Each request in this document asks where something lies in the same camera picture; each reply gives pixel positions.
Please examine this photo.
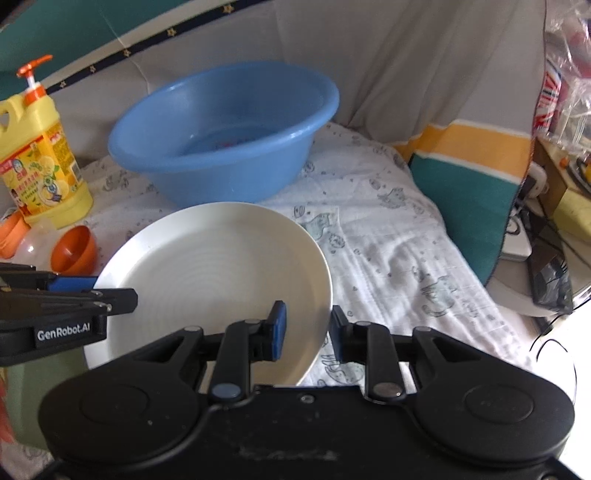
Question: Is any clear white plastic bowl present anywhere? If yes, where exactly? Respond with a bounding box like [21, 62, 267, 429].
[12, 219, 61, 271]

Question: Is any dark orange small bowl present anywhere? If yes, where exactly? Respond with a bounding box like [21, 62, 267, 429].
[50, 225, 97, 276]

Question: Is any green square plate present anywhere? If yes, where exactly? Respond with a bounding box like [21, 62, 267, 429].
[5, 348, 87, 450]

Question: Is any white round plate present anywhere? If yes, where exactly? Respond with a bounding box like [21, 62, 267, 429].
[84, 203, 332, 385]

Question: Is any white cat-print cloth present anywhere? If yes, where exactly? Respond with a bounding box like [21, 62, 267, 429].
[0, 120, 532, 469]

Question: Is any light orange bowl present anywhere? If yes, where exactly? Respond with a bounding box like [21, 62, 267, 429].
[0, 211, 30, 259]

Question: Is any yellow detergent jug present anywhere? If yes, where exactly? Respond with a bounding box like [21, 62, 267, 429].
[1, 54, 93, 229]

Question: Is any large blue plastic basin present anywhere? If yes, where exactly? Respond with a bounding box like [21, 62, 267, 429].
[108, 61, 339, 207]

